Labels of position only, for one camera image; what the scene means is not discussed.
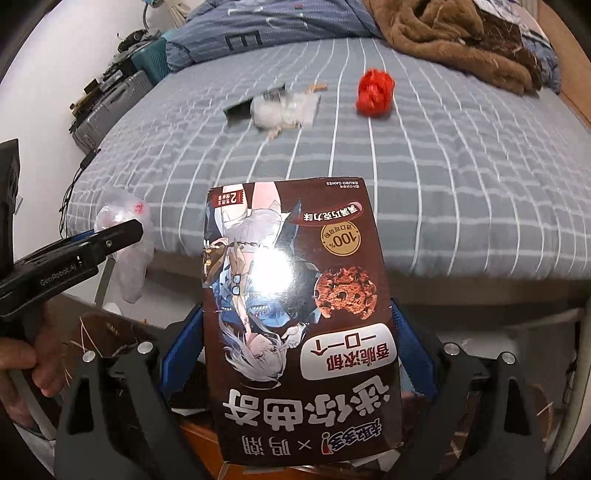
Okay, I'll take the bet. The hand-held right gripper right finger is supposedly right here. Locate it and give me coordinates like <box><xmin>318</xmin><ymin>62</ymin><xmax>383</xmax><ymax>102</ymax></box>
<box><xmin>390</xmin><ymin>299</ymin><xmax>546</xmax><ymax>480</ymax></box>

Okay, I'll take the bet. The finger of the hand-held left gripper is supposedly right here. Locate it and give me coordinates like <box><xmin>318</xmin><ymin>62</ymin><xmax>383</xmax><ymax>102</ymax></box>
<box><xmin>60</xmin><ymin>219</ymin><xmax>143</xmax><ymax>266</ymax></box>

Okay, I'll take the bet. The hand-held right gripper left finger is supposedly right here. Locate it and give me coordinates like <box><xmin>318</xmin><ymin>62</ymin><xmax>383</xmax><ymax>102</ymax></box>
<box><xmin>55</xmin><ymin>307</ymin><xmax>206</xmax><ymax>480</ymax></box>

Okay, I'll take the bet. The clear plastic bag red print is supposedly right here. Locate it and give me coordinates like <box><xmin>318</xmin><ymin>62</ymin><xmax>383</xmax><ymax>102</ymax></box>
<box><xmin>93</xmin><ymin>187</ymin><xmax>156</xmax><ymax>304</ymax></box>

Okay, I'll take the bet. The dark brown cookie box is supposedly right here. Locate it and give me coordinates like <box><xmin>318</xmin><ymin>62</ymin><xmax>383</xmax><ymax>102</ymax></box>
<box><xmin>202</xmin><ymin>176</ymin><xmax>403</xmax><ymax>463</ymax></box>

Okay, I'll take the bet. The person's left hand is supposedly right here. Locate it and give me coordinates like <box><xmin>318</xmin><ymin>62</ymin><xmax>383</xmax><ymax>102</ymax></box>
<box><xmin>0</xmin><ymin>322</ymin><xmax>68</xmax><ymax>424</ymax></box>

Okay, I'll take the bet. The dark brown printed cloth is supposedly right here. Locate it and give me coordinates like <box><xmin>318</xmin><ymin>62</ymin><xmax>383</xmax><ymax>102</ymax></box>
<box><xmin>60</xmin><ymin>311</ymin><xmax>571</xmax><ymax>480</ymax></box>
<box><xmin>489</xmin><ymin>28</ymin><xmax>543</xmax><ymax>90</ymax></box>

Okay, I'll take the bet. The orange wooden board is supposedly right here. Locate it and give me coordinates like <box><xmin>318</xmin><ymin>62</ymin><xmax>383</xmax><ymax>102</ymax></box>
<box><xmin>178</xmin><ymin>408</ymin><xmax>227</xmax><ymax>467</ymax></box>

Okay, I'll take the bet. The grey suitcase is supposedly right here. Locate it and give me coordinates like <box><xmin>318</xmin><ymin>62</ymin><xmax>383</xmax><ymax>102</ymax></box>
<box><xmin>71</xmin><ymin>69</ymin><xmax>155</xmax><ymax>153</ymax></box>

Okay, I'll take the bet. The pile of dark clutter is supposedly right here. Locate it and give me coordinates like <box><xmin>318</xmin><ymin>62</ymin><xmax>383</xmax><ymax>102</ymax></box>
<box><xmin>69</xmin><ymin>28</ymin><xmax>158</xmax><ymax>125</ymax></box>

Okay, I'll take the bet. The grey checked bed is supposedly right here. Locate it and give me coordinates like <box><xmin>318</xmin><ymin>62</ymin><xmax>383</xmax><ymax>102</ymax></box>
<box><xmin>62</xmin><ymin>34</ymin><xmax>591</xmax><ymax>361</ymax></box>

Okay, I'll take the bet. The teal suitcase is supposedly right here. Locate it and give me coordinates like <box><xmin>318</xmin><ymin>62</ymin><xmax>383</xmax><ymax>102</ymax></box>
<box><xmin>131</xmin><ymin>37</ymin><xmax>171</xmax><ymax>86</ymax></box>

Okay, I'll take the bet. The black foil wrapper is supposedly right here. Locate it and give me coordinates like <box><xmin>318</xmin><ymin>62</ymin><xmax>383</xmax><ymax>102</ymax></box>
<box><xmin>222</xmin><ymin>83</ymin><xmax>287</xmax><ymax>121</ymax></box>

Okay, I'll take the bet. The clear plastic bag white label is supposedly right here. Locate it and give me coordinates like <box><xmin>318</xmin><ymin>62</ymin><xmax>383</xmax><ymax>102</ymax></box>
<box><xmin>249</xmin><ymin>90</ymin><xmax>321</xmax><ymax>130</ymax></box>

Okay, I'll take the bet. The blue desk lamp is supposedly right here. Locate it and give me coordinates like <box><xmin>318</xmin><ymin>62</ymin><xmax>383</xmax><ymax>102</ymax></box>
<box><xmin>141</xmin><ymin>0</ymin><xmax>164</xmax><ymax>31</ymax></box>

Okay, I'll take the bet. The beige curtain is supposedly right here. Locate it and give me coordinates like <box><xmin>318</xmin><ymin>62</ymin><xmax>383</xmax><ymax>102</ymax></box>
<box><xmin>164</xmin><ymin>0</ymin><xmax>190</xmax><ymax>24</ymax></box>

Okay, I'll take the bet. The blue striped duvet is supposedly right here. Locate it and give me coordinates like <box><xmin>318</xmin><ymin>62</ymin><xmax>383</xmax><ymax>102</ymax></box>
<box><xmin>165</xmin><ymin>0</ymin><xmax>384</xmax><ymax>72</ymax></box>

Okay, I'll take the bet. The brown fleece blanket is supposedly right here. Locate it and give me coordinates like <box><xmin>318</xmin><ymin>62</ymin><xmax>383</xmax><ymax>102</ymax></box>
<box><xmin>362</xmin><ymin>0</ymin><xmax>543</xmax><ymax>95</ymax></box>

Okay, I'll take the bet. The wooden headboard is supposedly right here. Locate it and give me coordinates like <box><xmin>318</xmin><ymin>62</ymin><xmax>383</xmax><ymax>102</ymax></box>
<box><xmin>540</xmin><ymin>0</ymin><xmax>591</xmax><ymax>134</ymax></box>

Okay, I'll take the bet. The blue white patterned pillow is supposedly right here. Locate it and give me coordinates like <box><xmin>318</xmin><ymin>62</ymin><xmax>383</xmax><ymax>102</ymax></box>
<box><xmin>485</xmin><ymin>0</ymin><xmax>561</xmax><ymax>95</ymax></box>

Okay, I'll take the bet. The black charger cable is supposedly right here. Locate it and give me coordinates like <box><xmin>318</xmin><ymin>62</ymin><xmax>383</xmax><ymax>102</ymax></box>
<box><xmin>58</xmin><ymin>148</ymin><xmax>100</xmax><ymax>232</ymax></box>

